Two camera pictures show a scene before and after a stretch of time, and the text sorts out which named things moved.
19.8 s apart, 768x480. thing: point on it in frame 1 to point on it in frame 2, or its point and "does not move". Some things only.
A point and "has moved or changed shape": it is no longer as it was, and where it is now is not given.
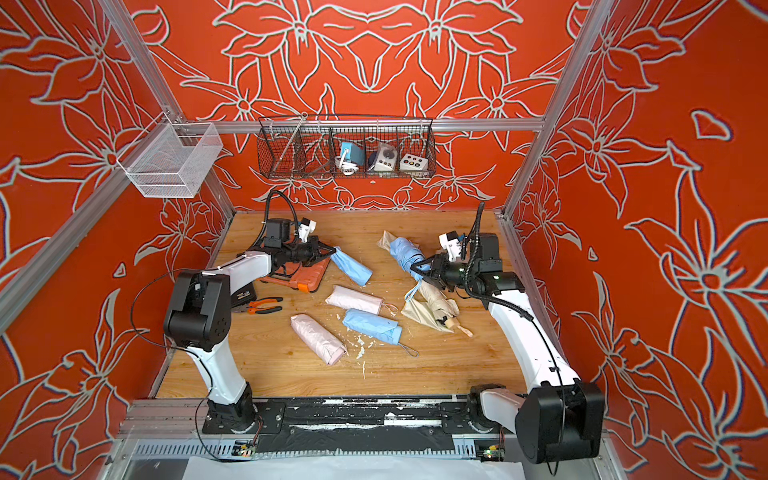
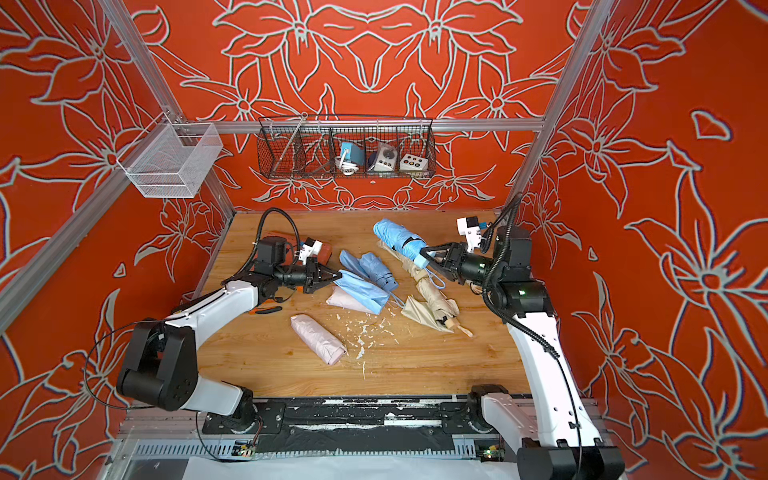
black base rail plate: x=411 y=417 does not move
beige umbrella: x=385 y=240 to x=416 y=271
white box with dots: x=411 y=162 does not move
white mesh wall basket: x=171 y=160 does not move
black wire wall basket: x=301 y=146 does not move
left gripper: x=313 y=246 to x=317 y=283
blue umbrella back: x=406 y=255 to x=377 y=271
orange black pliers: x=254 y=309 does not move
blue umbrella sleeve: x=352 y=268 has moved or changed shape
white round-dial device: x=385 y=159 does not move
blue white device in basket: x=351 y=157 does not move
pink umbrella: x=318 y=341 does not move
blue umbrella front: x=373 y=324 to x=406 y=243
